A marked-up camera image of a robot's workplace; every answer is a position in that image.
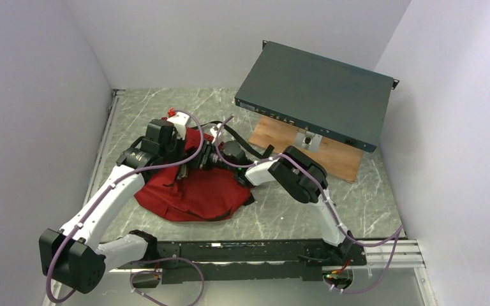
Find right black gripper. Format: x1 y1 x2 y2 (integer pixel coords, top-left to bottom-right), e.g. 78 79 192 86
182 138 237 172

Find red student backpack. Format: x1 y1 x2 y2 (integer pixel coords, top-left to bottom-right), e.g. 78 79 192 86
133 120 276 223

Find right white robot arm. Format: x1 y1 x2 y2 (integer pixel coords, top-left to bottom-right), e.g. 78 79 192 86
177 141 366 266

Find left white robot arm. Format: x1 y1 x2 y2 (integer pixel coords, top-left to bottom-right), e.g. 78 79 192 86
39 112 191 295

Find wooden board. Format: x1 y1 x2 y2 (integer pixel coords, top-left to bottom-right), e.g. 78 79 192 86
249 116 362 183

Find dark teal rack server box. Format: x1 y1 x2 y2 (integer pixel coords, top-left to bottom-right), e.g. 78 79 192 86
234 41 399 152

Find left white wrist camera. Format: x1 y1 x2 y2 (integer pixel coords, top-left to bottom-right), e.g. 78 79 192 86
167 108 191 140

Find silver metal bracket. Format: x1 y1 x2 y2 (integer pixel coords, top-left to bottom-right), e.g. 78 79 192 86
293 129 323 152

